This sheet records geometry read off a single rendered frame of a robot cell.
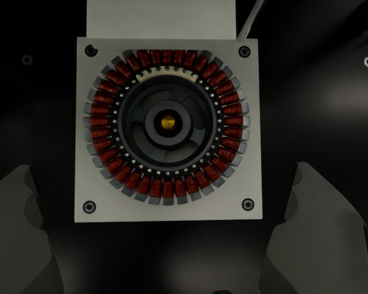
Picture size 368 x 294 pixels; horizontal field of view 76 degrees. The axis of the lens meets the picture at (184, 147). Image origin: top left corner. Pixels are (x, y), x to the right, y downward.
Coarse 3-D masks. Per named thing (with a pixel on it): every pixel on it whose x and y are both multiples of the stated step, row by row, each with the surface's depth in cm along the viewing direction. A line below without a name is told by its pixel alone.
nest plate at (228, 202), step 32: (96, 64) 19; (224, 64) 20; (256, 64) 20; (160, 96) 19; (256, 96) 20; (256, 128) 19; (256, 160) 19; (96, 192) 19; (224, 192) 19; (256, 192) 19
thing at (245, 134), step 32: (128, 64) 16; (160, 64) 16; (192, 64) 16; (96, 96) 15; (128, 96) 16; (192, 96) 18; (224, 96) 16; (96, 128) 15; (128, 128) 17; (192, 128) 18; (224, 128) 16; (96, 160) 16; (128, 160) 15; (160, 160) 18; (192, 160) 16; (224, 160) 16; (128, 192) 15; (160, 192) 15; (192, 192) 15
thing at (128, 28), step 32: (96, 0) 9; (128, 0) 9; (160, 0) 9; (192, 0) 10; (224, 0) 10; (96, 32) 9; (128, 32) 9; (160, 32) 9; (192, 32) 9; (224, 32) 9
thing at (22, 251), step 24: (24, 168) 11; (0, 192) 9; (24, 192) 9; (0, 216) 8; (24, 216) 8; (0, 240) 7; (24, 240) 7; (48, 240) 7; (0, 264) 6; (24, 264) 6; (48, 264) 6; (0, 288) 6; (24, 288) 6; (48, 288) 7
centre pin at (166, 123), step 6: (162, 114) 17; (168, 114) 17; (174, 114) 17; (156, 120) 17; (162, 120) 16; (168, 120) 16; (174, 120) 16; (180, 120) 17; (156, 126) 17; (162, 126) 16; (168, 126) 16; (174, 126) 17; (180, 126) 17; (162, 132) 17; (168, 132) 17; (174, 132) 17
